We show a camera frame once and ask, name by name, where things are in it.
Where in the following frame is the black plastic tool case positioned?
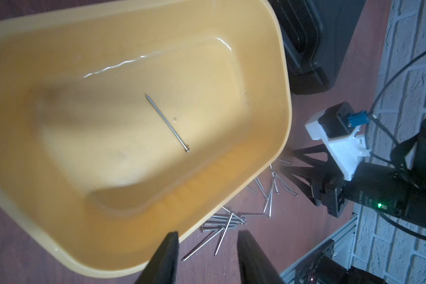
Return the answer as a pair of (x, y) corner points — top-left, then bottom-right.
(270, 0), (365, 95)

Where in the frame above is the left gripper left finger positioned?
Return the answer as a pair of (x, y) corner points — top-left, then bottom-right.
(135, 231), (179, 284)

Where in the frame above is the steel nail bundle nail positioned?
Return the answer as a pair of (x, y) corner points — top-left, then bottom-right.
(202, 222), (241, 228)

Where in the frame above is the steel nail long lower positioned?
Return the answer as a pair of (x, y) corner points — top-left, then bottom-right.
(181, 228), (224, 262)

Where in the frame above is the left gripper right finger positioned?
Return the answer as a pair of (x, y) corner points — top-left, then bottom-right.
(237, 230), (284, 284)

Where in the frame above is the aluminium front rail frame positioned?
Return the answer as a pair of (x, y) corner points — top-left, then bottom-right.
(280, 213), (358, 284)

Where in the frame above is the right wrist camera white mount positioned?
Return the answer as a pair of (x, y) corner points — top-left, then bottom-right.
(305, 102), (370, 181)

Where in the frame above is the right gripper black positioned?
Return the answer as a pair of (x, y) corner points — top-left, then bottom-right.
(280, 144), (417, 217)

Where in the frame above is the yellow plastic storage box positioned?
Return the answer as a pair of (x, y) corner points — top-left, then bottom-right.
(0, 1), (292, 278)

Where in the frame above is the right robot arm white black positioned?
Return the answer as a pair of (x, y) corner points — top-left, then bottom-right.
(280, 102), (426, 229)

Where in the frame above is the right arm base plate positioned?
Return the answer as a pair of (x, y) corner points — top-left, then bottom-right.
(294, 239), (388, 284)

